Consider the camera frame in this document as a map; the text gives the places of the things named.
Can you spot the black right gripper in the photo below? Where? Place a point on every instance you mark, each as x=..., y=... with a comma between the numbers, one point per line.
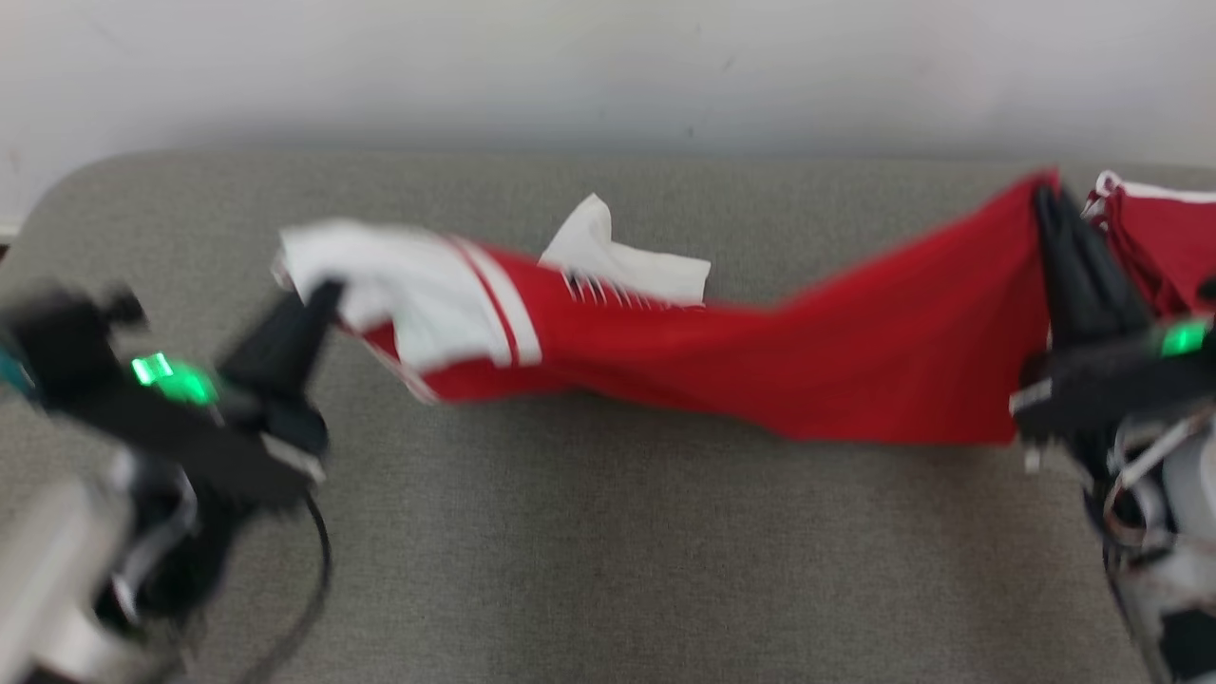
x=1102, y=385

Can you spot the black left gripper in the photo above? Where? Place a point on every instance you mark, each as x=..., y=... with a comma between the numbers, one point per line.
x=218, y=446

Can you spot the red Bulls basketball jersey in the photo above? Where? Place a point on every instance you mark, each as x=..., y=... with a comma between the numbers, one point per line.
x=855, y=351

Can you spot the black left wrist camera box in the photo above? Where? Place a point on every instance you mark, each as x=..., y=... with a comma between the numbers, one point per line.
x=66, y=342

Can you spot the red shorts white trim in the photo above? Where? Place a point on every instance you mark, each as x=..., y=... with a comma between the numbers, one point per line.
x=1173, y=247

